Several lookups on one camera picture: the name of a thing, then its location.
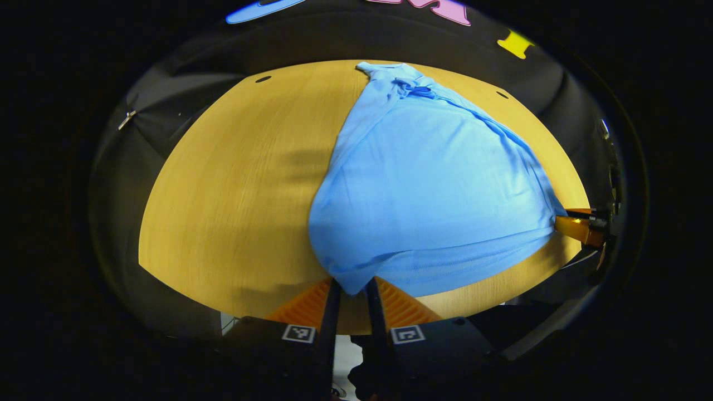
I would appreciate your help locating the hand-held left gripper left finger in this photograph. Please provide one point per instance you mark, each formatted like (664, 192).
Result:
(333, 317)

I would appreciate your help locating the silver backdrop clip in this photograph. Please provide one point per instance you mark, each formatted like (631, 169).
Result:
(127, 119)

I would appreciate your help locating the black backdrop cloth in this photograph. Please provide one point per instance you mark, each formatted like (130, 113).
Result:
(184, 83)

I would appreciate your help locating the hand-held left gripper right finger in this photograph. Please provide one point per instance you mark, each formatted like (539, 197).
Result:
(376, 317)

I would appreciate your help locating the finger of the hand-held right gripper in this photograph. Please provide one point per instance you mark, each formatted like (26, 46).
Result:
(590, 213)
(579, 229)

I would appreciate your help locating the light blue T-shirt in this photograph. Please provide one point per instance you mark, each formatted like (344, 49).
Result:
(423, 195)

